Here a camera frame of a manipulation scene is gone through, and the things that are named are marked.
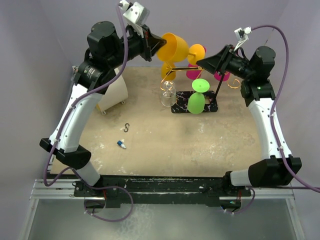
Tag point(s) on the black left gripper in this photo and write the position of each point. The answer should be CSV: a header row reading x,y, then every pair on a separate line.
x,y
155,42

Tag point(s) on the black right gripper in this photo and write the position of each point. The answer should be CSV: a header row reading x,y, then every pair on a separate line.
x,y
219,62

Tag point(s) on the pink plastic wine glass front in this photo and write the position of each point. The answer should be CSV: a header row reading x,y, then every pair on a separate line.
x,y
219,76

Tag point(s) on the pink plastic wine glass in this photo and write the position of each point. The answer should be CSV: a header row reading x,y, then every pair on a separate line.
x,y
199,50
219,76

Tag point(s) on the orange plastic wine glass front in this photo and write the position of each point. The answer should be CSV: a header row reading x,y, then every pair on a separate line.
x,y
176,50

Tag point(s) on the orange plastic wine glass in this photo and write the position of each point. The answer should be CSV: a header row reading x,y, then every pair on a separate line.
x,y
165,69
176,50

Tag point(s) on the green plastic wine glass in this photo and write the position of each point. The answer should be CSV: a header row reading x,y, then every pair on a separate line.
x,y
196,102

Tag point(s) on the clear glass wine glass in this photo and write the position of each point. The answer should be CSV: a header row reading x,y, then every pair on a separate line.
x,y
169,94

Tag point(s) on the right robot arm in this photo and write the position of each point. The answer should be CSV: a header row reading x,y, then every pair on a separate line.
x,y
277,162

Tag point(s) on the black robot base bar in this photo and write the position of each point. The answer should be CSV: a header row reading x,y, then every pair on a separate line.
x,y
111,191

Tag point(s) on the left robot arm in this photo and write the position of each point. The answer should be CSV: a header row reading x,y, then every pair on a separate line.
x,y
104,62

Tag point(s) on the white cylindrical container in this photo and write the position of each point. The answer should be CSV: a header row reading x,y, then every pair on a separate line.
x,y
116,93

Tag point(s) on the black carabiner clip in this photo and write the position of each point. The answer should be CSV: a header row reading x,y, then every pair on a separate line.
x,y
126,127

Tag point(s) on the blue capped small tube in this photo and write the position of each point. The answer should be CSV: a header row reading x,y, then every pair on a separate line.
x,y
121,144

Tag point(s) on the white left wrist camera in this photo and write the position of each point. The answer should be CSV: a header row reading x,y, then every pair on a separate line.
x,y
135,15

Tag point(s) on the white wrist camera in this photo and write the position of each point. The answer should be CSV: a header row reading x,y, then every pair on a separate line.
x,y
135,15
242,35

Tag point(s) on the gold wire wine glass rack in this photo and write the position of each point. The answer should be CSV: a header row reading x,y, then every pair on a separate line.
x,y
182,97

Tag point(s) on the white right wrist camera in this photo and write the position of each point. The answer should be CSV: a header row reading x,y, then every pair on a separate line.
x,y
242,35

